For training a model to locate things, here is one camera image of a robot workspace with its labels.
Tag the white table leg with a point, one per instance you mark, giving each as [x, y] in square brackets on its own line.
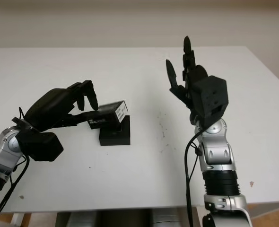
[17, 220]

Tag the black RealSense box lid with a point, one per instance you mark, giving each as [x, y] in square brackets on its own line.
[108, 113]

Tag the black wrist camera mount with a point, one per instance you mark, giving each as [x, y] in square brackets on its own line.
[42, 146]
[212, 99]

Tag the grey robot body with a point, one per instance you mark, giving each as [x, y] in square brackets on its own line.
[120, 217]

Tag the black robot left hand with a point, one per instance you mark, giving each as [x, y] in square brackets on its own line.
[49, 106]

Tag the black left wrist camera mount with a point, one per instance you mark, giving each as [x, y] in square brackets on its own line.
[42, 146]

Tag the black camera box base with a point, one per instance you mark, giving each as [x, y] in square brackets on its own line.
[115, 139]

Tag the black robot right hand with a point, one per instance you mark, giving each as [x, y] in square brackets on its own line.
[194, 78]

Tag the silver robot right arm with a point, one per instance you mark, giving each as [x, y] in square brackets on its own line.
[220, 163]

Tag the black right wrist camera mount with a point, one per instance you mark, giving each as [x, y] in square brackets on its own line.
[212, 99]

